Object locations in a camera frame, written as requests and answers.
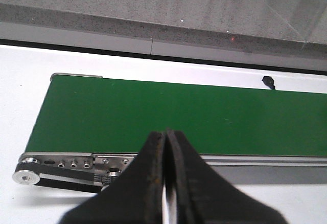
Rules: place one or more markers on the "grey speckled countertop left slab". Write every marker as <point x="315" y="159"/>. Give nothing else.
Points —
<point x="286" y="33"/>

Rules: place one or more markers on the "green conveyor belt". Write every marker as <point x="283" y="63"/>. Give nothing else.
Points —
<point x="89" y="130"/>

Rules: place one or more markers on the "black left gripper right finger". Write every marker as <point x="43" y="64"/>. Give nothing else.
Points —
<point x="202" y="195"/>

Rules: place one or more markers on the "small black sensor block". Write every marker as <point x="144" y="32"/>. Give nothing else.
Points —
<point x="269" y="82"/>

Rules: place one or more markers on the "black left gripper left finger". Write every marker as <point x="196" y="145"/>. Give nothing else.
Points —
<point x="134" y="197"/>

